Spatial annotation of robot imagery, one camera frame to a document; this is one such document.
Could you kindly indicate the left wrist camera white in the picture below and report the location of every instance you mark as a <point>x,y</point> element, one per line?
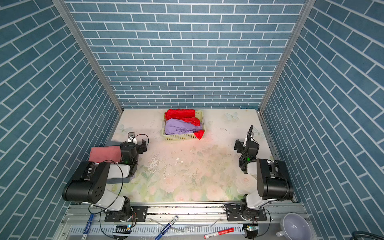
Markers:
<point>132,138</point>

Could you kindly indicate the blue pen at left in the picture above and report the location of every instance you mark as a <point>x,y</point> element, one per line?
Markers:
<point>87,227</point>

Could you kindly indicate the purple t shirt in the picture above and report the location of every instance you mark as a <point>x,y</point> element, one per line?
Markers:
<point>179,127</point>

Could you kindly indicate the aluminium mounting rail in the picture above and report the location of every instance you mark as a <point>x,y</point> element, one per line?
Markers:
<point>195,221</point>

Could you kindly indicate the red marker pen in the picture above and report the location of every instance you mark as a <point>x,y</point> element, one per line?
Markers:
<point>219,233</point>

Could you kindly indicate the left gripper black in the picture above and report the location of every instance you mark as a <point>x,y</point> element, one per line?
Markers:
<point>141,146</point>

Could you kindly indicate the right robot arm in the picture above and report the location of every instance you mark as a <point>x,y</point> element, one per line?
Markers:
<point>273,183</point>

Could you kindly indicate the blue marker pen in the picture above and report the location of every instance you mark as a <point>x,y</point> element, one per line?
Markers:
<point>166,228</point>

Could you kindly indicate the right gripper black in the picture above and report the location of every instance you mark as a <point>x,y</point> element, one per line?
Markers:
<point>241,145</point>

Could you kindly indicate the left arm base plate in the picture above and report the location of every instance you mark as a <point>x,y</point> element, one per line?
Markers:
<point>131,214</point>

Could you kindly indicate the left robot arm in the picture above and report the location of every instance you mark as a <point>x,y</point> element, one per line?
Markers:
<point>107,165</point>

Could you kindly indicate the red t shirt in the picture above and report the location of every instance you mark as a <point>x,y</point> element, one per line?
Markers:
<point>183,115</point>

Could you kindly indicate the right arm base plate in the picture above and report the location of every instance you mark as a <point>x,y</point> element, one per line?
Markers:
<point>236,213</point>

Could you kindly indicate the pale green plastic basket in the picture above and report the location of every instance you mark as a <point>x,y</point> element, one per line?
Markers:
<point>183,136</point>

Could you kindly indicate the folded pink t shirt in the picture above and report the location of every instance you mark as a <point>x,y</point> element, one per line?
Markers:
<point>101,154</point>

